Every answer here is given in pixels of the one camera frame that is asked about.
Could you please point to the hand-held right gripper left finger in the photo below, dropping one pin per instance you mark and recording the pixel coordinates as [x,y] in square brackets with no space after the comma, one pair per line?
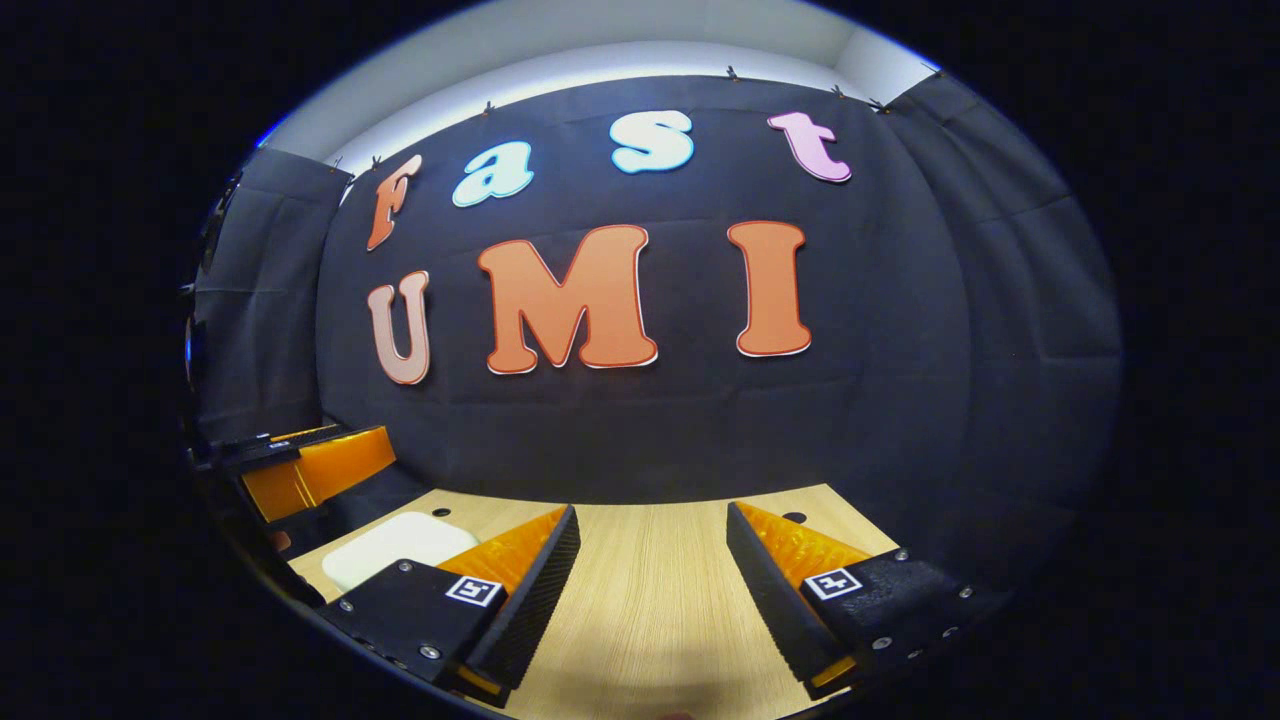
[530,590]

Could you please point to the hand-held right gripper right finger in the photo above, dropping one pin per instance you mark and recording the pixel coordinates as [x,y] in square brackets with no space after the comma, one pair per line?
[775,590]

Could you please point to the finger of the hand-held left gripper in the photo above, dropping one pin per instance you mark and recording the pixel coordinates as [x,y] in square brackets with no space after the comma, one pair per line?
[320,470]
[265,443]

